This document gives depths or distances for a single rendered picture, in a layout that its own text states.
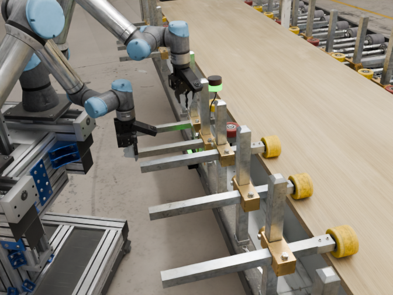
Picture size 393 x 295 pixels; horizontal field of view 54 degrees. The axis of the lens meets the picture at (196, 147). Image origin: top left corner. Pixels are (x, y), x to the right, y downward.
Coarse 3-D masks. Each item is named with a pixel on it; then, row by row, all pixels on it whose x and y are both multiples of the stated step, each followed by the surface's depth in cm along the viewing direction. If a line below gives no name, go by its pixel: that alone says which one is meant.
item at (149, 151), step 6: (228, 138) 167; (234, 138) 168; (168, 144) 165; (174, 144) 165; (180, 144) 165; (186, 144) 165; (192, 144) 165; (198, 144) 166; (138, 150) 162; (144, 150) 162; (150, 150) 162; (156, 150) 163; (162, 150) 163; (168, 150) 164; (174, 150) 165; (180, 150) 165; (144, 156) 163
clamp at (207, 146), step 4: (200, 132) 170; (200, 136) 171; (204, 136) 167; (208, 136) 167; (212, 136) 167; (204, 140) 164; (204, 144) 164; (208, 144) 163; (204, 148) 166; (208, 148) 164; (212, 148) 164
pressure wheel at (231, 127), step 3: (228, 123) 169; (231, 123) 169; (234, 123) 169; (228, 126) 166; (231, 126) 166; (234, 126) 167; (237, 126) 166; (228, 129) 164; (231, 129) 164; (234, 129) 164; (228, 132) 164; (231, 132) 164; (234, 132) 164; (228, 135) 165; (231, 135) 164; (234, 135) 165; (231, 144) 171
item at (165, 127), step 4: (212, 116) 192; (188, 120) 191; (212, 120) 190; (164, 124) 188; (168, 124) 188; (172, 124) 188; (176, 124) 188; (180, 124) 187; (184, 124) 188; (188, 124) 188; (212, 124) 191; (160, 128) 186; (164, 128) 187; (168, 128) 187; (172, 128) 188; (176, 128) 188; (180, 128) 189; (184, 128) 189; (140, 132) 185; (160, 132) 187
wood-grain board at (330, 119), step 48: (192, 0) 386; (240, 0) 375; (192, 48) 260; (240, 48) 255; (288, 48) 250; (240, 96) 193; (288, 96) 190; (336, 96) 187; (384, 96) 185; (288, 144) 153; (336, 144) 152; (384, 144) 150; (336, 192) 127; (384, 192) 126; (384, 240) 109; (384, 288) 96
